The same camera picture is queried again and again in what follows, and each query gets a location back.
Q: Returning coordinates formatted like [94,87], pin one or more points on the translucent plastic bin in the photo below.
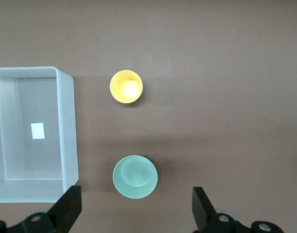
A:
[29,136]

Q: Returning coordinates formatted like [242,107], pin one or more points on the white rectangular sticker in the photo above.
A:
[38,130]

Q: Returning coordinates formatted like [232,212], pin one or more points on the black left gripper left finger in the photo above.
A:
[65,208]

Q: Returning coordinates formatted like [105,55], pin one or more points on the yellow plastic cup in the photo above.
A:
[126,86]

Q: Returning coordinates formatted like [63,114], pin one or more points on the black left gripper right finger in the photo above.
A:
[203,208]

